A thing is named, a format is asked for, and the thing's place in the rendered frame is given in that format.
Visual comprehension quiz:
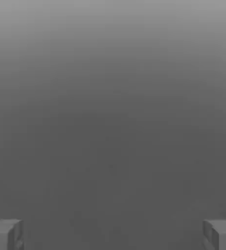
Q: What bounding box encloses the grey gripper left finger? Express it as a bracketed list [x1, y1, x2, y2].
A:
[0, 219, 25, 250]

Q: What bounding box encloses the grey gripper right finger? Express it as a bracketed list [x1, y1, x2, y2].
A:
[202, 219, 226, 250]

